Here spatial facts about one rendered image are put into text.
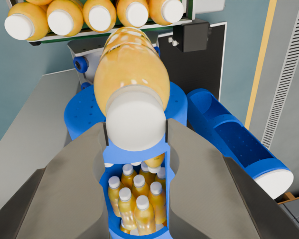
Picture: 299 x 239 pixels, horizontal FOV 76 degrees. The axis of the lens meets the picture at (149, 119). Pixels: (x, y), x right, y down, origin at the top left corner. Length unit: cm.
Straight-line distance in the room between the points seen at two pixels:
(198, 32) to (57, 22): 33
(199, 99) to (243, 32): 64
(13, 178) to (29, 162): 7
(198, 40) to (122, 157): 36
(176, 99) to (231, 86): 160
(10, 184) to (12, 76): 108
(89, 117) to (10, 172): 48
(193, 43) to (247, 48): 141
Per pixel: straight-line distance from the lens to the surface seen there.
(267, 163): 110
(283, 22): 208
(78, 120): 41
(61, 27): 41
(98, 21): 40
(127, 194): 68
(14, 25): 43
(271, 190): 121
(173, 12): 42
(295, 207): 420
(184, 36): 54
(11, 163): 87
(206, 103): 176
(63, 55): 158
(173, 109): 40
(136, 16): 41
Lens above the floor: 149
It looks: 53 degrees down
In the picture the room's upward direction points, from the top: 160 degrees clockwise
